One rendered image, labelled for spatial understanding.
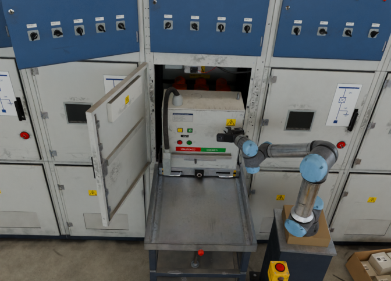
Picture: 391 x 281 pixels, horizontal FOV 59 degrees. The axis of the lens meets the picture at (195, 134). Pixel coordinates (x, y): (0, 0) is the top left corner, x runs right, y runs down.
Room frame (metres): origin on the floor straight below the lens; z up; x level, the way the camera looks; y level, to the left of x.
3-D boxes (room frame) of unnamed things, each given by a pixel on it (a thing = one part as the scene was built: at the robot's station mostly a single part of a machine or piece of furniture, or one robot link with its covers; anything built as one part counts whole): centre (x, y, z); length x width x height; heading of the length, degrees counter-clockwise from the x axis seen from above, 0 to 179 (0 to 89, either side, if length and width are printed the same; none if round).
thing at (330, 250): (1.44, -0.68, 0.74); 0.32 x 0.32 x 0.02; 88
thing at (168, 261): (1.57, -0.05, 0.46); 0.64 x 0.58 x 0.66; 2
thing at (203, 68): (2.53, -0.01, 1.28); 0.58 x 0.02 x 0.19; 92
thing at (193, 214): (1.57, -0.05, 0.80); 0.68 x 0.62 x 0.06; 2
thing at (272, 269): (1.06, -0.45, 0.85); 0.08 x 0.08 x 0.10; 2
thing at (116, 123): (1.62, 0.41, 1.21); 0.63 x 0.07 x 0.74; 164
